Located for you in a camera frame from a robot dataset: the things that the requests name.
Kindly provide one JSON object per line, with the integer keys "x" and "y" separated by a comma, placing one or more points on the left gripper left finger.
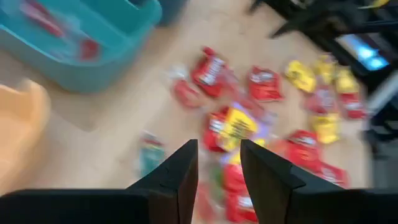
{"x": 124, "y": 208}

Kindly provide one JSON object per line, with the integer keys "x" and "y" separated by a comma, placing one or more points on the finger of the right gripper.
{"x": 295, "y": 28}
{"x": 256, "y": 5}

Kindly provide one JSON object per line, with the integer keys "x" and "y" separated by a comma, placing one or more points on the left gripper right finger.
{"x": 295, "y": 205}

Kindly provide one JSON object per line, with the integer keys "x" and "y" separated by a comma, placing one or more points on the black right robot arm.
{"x": 385, "y": 12}

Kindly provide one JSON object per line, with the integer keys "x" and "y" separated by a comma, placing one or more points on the clear wrapper teal candy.
{"x": 150, "y": 154}

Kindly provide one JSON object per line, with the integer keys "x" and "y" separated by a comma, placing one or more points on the grey-blue plastic basket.
{"x": 172, "y": 11}

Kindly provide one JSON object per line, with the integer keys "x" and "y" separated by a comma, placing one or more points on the yellow plastic basket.
{"x": 18, "y": 130}

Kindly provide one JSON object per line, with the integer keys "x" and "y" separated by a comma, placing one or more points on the teal plastic basket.
{"x": 124, "y": 46}

